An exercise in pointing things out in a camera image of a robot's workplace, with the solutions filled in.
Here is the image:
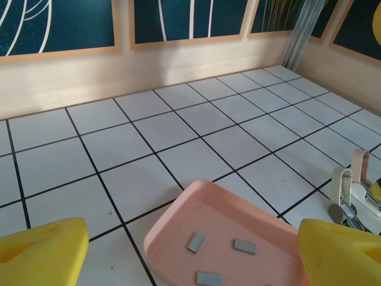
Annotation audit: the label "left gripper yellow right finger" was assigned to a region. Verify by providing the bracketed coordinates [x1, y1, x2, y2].
[297, 219, 381, 286]

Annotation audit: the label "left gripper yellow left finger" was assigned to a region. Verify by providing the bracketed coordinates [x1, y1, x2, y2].
[0, 216, 90, 286]

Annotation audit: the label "pink plastic tray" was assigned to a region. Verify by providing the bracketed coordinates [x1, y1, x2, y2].
[142, 179, 312, 286]

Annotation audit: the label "grey staple strip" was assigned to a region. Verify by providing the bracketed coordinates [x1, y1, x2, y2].
[233, 238, 257, 256]
[186, 232, 205, 254]
[195, 271, 223, 286]

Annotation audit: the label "wall panel ochre oval fern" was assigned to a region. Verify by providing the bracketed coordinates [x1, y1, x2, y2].
[329, 0, 381, 63]

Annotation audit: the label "aluminium corner post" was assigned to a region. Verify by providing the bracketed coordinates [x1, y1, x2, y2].
[281, 0, 322, 71]

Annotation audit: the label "narrow dark teal wall panel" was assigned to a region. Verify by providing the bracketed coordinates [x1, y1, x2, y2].
[309, 0, 340, 44]

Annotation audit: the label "wall panel cream circle grass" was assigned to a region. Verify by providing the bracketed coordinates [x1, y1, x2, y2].
[246, 0, 301, 38]

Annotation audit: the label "wall panel orange circle leaves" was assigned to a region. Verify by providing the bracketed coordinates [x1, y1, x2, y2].
[0, 0, 123, 65]

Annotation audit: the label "wall panel white flower stems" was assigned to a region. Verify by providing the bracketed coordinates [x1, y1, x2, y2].
[129, 0, 252, 50]

